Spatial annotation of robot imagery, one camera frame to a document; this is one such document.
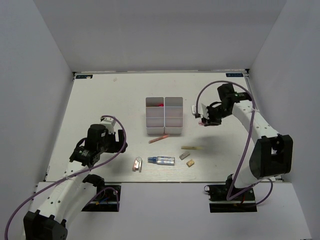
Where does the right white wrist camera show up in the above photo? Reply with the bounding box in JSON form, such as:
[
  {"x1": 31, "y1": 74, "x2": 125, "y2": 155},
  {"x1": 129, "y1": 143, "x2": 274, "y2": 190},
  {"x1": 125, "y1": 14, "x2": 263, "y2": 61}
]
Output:
[{"x1": 191, "y1": 103, "x2": 209, "y2": 120}]

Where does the pink white stapler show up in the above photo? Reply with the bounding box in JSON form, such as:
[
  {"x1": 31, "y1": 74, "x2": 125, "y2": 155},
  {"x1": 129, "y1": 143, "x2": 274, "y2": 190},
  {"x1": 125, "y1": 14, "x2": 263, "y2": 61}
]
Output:
[{"x1": 132, "y1": 157, "x2": 143, "y2": 173}]

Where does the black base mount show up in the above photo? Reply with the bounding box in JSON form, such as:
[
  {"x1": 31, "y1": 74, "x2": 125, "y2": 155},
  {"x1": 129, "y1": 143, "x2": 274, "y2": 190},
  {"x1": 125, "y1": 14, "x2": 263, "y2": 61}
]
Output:
[
  {"x1": 203, "y1": 184, "x2": 257, "y2": 213},
  {"x1": 81, "y1": 184, "x2": 122, "y2": 213}
]

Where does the right blue table label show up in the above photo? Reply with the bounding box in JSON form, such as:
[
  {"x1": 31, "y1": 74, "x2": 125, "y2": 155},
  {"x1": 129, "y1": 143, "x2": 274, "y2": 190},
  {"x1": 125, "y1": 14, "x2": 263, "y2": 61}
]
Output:
[{"x1": 225, "y1": 72, "x2": 244, "y2": 78}]

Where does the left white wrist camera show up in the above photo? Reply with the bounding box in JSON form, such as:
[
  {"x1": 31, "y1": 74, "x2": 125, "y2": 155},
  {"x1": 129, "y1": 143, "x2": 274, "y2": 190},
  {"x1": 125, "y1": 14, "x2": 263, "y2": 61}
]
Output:
[{"x1": 100, "y1": 116, "x2": 116, "y2": 135}]

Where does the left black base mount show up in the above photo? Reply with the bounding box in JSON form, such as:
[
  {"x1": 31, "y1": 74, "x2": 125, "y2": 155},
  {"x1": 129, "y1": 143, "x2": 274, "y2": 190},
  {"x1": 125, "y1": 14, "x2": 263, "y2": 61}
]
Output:
[{"x1": 81, "y1": 184, "x2": 122, "y2": 213}]

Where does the blue clear spray bottle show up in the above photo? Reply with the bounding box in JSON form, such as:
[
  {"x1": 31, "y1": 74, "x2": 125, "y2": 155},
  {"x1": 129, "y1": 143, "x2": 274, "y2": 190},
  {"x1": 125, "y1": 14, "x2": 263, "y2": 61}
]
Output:
[{"x1": 147, "y1": 156, "x2": 175, "y2": 166}]

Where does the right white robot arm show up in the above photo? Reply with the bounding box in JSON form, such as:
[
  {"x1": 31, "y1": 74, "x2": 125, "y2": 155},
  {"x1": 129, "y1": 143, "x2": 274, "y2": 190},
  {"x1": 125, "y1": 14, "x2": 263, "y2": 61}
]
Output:
[{"x1": 201, "y1": 82, "x2": 294, "y2": 200}]

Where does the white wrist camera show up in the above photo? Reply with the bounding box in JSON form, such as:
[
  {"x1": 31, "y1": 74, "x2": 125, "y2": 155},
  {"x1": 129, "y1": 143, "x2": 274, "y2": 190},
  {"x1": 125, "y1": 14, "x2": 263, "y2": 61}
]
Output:
[
  {"x1": 100, "y1": 116, "x2": 116, "y2": 135},
  {"x1": 191, "y1": 103, "x2": 209, "y2": 120}
]

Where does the left white compartment organizer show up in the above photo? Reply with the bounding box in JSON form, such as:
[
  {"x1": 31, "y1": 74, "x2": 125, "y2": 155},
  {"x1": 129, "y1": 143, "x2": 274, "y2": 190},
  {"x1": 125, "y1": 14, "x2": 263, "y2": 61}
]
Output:
[{"x1": 145, "y1": 96, "x2": 165, "y2": 135}]

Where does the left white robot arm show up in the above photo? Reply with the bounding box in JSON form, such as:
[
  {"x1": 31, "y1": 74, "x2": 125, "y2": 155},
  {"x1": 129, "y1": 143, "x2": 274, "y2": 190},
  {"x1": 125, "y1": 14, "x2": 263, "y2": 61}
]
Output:
[{"x1": 23, "y1": 122, "x2": 128, "y2": 240}]

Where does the left blue table label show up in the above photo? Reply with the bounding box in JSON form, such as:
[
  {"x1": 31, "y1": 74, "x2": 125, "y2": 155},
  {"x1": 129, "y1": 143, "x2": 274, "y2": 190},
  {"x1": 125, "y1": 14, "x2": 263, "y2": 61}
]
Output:
[{"x1": 75, "y1": 74, "x2": 93, "y2": 79}]

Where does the grey eraser block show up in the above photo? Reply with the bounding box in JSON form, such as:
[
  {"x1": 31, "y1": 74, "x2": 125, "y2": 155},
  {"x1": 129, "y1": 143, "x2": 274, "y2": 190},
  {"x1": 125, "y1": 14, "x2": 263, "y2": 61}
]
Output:
[{"x1": 179, "y1": 151, "x2": 190, "y2": 160}]

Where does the blue table label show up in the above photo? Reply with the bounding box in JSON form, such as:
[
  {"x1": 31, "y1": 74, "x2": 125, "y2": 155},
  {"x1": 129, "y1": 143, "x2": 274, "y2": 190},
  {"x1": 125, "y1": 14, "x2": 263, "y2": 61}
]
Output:
[
  {"x1": 225, "y1": 72, "x2": 244, "y2": 78},
  {"x1": 75, "y1": 74, "x2": 93, "y2": 79}
]

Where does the right white compartment organizer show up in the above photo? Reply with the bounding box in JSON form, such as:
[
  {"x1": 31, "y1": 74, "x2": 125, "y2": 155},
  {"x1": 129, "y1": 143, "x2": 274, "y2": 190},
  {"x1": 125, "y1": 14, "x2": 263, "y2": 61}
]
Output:
[{"x1": 164, "y1": 96, "x2": 184, "y2": 135}]

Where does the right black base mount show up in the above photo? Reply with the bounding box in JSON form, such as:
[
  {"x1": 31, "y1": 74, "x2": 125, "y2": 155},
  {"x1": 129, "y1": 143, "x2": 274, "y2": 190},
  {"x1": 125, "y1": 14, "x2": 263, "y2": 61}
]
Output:
[{"x1": 203, "y1": 184, "x2": 257, "y2": 213}]

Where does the tan eraser block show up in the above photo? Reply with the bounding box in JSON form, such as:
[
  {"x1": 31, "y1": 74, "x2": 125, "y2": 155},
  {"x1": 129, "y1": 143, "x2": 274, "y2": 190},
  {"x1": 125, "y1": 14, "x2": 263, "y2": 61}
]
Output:
[{"x1": 186, "y1": 159, "x2": 195, "y2": 167}]

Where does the white compartment organizer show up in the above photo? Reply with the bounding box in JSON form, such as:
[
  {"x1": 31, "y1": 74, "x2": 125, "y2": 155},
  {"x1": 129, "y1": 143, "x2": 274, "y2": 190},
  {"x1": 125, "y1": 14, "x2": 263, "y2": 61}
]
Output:
[
  {"x1": 145, "y1": 96, "x2": 165, "y2": 135},
  {"x1": 164, "y1": 96, "x2": 184, "y2": 135}
]

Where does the yellow thin marker pen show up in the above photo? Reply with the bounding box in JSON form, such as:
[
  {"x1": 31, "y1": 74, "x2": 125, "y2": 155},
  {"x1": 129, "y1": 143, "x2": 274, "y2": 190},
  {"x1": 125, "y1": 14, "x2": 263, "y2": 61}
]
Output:
[{"x1": 180, "y1": 146, "x2": 204, "y2": 150}]

